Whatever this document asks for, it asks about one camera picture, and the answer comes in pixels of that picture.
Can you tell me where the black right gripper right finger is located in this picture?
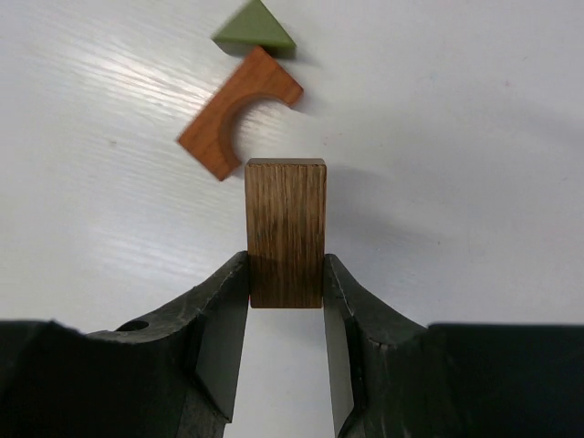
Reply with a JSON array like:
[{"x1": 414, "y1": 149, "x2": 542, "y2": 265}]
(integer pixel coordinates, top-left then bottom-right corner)
[{"x1": 323, "y1": 255, "x2": 583, "y2": 437}]

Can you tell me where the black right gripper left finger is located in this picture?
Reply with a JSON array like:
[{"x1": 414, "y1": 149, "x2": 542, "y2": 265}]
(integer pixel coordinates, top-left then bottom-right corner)
[{"x1": 1, "y1": 252, "x2": 249, "y2": 437}]

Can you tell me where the light tan rectangular wood block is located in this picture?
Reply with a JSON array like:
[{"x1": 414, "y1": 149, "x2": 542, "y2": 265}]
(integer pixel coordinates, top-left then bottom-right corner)
[{"x1": 245, "y1": 158, "x2": 328, "y2": 308}]

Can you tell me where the orange arch wood block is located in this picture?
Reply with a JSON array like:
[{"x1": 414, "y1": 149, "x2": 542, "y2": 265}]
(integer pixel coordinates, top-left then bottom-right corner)
[{"x1": 177, "y1": 46, "x2": 304, "y2": 182}]

